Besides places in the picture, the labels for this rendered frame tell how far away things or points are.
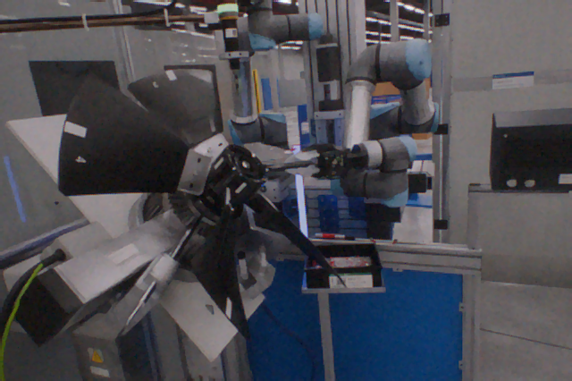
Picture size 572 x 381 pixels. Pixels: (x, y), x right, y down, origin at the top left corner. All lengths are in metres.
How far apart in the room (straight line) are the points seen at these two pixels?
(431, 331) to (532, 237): 1.53
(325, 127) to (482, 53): 1.16
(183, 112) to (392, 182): 0.58
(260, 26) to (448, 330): 1.10
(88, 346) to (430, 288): 0.99
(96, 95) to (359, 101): 0.75
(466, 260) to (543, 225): 1.58
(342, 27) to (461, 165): 1.26
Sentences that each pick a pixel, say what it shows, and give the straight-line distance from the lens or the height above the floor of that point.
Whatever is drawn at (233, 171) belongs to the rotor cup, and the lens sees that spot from 0.84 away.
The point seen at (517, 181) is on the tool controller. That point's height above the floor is 1.08.
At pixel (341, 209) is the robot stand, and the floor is 0.83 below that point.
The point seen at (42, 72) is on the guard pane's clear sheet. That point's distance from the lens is 1.52.
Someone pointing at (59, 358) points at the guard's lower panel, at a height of 0.60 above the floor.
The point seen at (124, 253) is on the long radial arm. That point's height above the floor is 1.12.
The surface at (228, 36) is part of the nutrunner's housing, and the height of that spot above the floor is 1.50.
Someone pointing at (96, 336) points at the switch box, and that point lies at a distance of 1.14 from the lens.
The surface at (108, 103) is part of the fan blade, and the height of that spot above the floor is 1.38.
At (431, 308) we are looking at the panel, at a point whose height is 0.64.
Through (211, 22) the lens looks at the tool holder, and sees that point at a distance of 0.98.
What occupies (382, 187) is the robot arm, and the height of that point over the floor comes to 1.08.
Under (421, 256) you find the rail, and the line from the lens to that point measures 1.33.
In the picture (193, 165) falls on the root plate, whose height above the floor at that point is 1.24.
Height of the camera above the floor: 1.38
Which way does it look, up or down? 15 degrees down
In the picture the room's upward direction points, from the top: 6 degrees counter-clockwise
